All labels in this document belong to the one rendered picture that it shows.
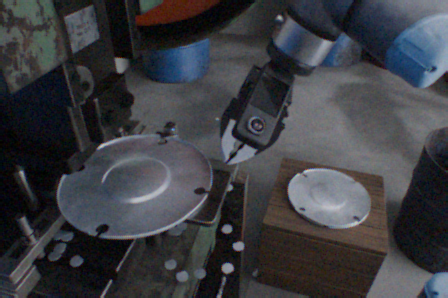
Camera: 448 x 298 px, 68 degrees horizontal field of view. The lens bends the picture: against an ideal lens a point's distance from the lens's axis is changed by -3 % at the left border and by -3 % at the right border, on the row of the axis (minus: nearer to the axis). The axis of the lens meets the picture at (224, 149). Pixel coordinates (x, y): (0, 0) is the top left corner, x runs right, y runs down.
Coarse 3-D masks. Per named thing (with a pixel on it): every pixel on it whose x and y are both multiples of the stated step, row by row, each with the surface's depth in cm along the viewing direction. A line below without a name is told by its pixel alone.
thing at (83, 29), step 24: (72, 0) 46; (96, 0) 51; (72, 24) 46; (96, 24) 52; (72, 48) 47; (96, 48) 53; (96, 72) 54; (96, 96) 51; (120, 96) 57; (24, 120) 53; (48, 120) 51; (72, 120) 50; (96, 120) 52; (120, 120) 58; (48, 144) 54; (72, 144) 53
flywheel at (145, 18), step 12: (168, 0) 77; (180, 0) 76; (192, 0) 75; (204, 0) 75; (216, 0) 74; (156, 12) 79; (168, 12) 78; (180, 12) 78; (192, 12) 77; (144, 24) 82; (156, 24) 81
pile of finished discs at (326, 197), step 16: (304, 176) 131; (320, 176) 129; (336, 176) 129; (288, 192) 122; (304, 192) 122; (320, 192) 121; (336, 192) 121; (352, 192) 122; (304, 208) 116; (320, 208) 116; (336, 208) 116; (352, 208) 116; (368, 208) 116; (320, 224) 111; (336, 224) 110; (352, 224) 110
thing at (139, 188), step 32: (96, 160) 69; (128, 160) 68; (160, 160) 69; (192, 160) 69; (64, 192) 62; (96, 192) 62; (128, 192) 61; (160, 192) 62; (192, 192) 62; (96, 224) 56; (128, 224) 56; (160, 224) 56
